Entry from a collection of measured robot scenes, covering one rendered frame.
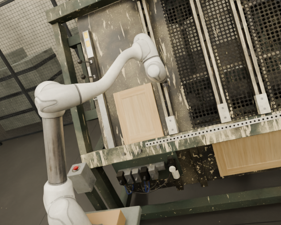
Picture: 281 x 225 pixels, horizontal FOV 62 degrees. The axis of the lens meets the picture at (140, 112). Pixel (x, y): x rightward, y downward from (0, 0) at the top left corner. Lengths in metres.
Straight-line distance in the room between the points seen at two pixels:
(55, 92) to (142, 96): 0.83
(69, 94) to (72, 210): 0.55
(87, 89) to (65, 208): 0.57
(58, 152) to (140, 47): 0.71
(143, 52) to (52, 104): 0.56
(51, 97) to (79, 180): 0.83
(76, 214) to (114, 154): 0.69
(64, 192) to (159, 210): 1.06
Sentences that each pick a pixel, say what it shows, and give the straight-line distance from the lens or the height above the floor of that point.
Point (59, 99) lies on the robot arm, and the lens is 1.07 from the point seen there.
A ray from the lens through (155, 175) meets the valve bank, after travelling 1.70.
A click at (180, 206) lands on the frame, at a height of 0.18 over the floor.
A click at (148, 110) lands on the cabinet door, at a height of 1.07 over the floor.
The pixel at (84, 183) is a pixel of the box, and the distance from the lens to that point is 1.75.
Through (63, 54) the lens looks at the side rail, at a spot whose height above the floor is 1.62.
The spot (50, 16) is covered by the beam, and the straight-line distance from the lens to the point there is 2.16.
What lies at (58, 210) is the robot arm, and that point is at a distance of 1.25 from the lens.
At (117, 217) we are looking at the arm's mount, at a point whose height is 0.83.
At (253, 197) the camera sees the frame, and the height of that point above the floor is 0.18.
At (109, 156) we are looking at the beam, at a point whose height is 0.85.
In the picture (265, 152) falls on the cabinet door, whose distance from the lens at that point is 2.12.
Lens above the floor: 1.82
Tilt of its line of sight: 25 degrees down
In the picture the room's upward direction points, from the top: 22 degrees counter-clockwise
